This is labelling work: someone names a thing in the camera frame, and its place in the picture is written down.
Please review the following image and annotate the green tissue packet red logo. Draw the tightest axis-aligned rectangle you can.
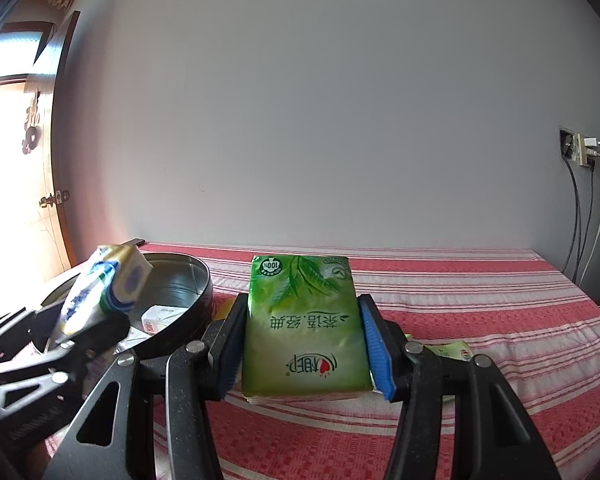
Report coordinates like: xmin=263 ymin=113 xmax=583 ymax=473
xmin=241 ymin=254 xmax=374 ymax=407

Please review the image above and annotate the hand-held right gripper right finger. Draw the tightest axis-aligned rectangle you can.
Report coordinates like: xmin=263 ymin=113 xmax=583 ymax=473
xmin=357 ymin=294 xmax=563 ymax=480

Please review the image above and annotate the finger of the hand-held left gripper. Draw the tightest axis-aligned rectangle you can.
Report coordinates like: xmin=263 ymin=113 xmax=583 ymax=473
xmin=42 ymin=314 xmax=132 ymax=368
xmin=0 ymin=306 xmax=63 ymax=358

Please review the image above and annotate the green tissue packet white label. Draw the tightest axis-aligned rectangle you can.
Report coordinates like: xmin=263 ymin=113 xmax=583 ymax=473
xmin=405 ymin=340 xmax=473 ymax=363

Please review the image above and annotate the brass door knob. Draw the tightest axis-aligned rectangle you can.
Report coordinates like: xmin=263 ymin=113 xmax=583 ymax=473
xmin=39 ymin=190 xmax=71 ymax=209

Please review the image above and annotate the dark door ornament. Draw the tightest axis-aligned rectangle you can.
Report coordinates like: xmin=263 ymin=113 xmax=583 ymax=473
xmin=20 ymin=89 xmax=43 ymax=155

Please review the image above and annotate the wooden door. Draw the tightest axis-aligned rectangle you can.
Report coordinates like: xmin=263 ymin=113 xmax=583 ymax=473
xmin=22 ymin=10 xmax=78 ymax=271

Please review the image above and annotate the round metal cookie tin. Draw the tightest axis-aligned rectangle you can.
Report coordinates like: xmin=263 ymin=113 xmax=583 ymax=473
xmin=35 ymin=252 xmax=212 ymax=376

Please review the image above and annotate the black wall socket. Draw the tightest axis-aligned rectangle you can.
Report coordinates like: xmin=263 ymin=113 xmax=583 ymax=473
xmin=559 ymin=128 xmax=579 ymax=160

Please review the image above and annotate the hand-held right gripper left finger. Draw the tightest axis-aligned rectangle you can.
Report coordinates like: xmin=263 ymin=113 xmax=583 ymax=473
xmin=42 ymin=294 xmax=248 ymax=480

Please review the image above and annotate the white and blue tissue packet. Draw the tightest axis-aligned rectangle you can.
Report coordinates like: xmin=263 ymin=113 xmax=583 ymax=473
xmin=55 ymin=244 xmax=152 ymax=343

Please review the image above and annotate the wall socket with plugs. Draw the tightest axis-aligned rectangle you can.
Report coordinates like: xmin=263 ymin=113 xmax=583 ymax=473
xmin=574 ymin=132 xmax=598 ymax=168

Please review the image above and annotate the red striped bedspread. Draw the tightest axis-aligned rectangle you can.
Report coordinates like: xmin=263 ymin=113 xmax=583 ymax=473
xmin=45 ymin=241 xmax=600 ymax=480

